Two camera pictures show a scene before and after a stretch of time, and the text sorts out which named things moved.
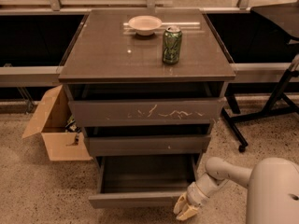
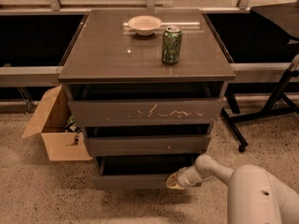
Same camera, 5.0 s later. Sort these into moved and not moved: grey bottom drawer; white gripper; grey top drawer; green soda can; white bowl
Moved: grey bottom drawer; white gripper
Not moved: white bowl; grey top drawer; green soda can
